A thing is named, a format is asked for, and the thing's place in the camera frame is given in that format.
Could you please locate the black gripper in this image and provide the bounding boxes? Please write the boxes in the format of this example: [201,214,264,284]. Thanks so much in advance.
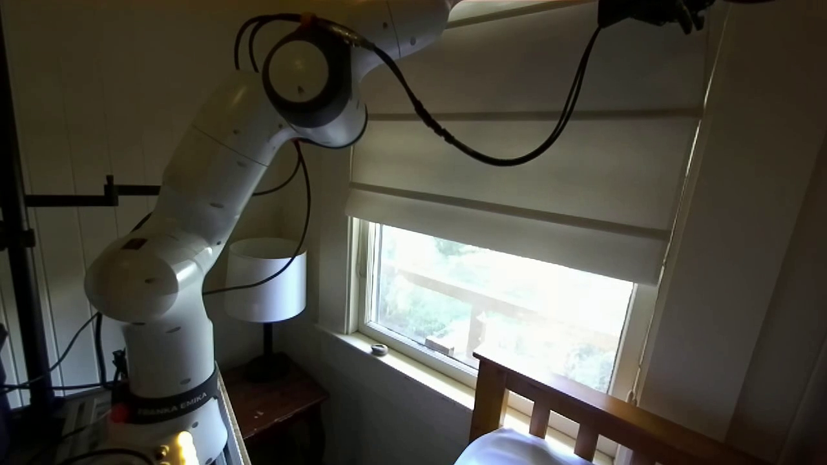
[652,0,717,37]

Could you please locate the beige fabric roman blind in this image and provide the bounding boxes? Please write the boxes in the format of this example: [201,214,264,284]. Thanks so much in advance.
[344,0,717,287]

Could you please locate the white pillow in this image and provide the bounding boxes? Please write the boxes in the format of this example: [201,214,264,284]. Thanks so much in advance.
[453,426,595,465]

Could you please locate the white shade table lamp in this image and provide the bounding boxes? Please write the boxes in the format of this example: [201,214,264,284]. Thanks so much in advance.
[221,239,310,384]

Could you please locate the dark wooden nightstand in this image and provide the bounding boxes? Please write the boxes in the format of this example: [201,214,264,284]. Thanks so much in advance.
[219,355,331,465]

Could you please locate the thick black gripper cable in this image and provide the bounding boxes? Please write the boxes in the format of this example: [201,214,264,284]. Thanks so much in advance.
[344,14,606,170]

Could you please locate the wooden bunk bed frame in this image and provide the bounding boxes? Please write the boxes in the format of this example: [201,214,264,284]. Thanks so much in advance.
[467,347,770,465]

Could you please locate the white window frame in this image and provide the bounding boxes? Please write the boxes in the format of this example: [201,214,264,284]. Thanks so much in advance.
[344,214,666,435]

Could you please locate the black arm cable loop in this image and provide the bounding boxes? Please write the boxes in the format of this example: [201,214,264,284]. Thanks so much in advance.
[201,9,314,300]

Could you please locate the black camera stand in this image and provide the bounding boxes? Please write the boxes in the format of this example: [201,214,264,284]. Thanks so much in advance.
[0,17,164,465]

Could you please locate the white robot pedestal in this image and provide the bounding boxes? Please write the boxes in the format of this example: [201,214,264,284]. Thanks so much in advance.
[49,378,254,465]

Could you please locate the black base cable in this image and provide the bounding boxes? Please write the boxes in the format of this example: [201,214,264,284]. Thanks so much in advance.
[0,307,126,400]

